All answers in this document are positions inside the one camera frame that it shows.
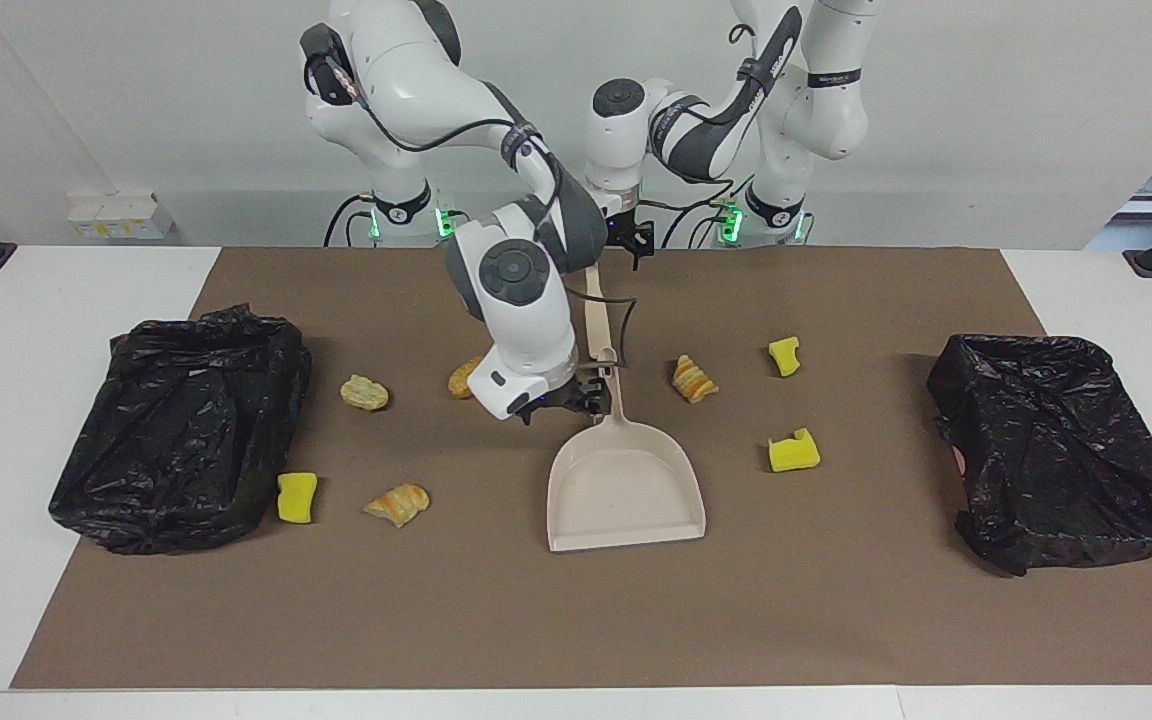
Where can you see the brown table mat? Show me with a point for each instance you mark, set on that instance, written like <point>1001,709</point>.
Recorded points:
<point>836,600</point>

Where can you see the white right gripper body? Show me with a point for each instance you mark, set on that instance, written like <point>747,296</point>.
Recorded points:
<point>521,382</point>

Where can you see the beige plastic dustpan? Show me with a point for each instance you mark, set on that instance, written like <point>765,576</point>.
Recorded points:
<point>626,490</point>

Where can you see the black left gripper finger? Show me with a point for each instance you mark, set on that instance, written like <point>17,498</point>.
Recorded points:
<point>619,236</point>
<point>643,245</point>

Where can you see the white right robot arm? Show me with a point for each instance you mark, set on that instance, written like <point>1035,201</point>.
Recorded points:
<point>406,70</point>

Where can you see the beige hand brush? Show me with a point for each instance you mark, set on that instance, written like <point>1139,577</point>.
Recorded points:
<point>597,320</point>

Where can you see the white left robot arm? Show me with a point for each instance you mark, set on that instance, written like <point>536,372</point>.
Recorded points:
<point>831,110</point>

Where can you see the golden brown bread roll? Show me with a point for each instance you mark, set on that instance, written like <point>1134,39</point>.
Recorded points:
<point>461,380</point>

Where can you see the striped croissant bread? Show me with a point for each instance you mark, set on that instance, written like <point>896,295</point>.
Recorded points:
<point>398,504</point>
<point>694,380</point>

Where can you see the small yellow sponge piece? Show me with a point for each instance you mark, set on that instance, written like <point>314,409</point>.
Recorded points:
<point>784,356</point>

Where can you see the pale pastry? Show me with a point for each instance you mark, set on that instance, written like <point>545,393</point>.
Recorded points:
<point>364,393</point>

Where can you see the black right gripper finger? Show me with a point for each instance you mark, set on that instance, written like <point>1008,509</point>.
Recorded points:
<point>589,397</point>
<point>540,410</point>

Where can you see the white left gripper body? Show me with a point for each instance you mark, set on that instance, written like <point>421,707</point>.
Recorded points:
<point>619,202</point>

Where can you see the notched yellow sponge piece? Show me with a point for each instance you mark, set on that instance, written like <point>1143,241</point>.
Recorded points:
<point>791,456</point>

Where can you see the white power strip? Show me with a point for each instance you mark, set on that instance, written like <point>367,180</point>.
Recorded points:
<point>121,215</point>

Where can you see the black bag lined bin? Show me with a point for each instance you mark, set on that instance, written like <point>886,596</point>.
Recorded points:
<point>1056,450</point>
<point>176,450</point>

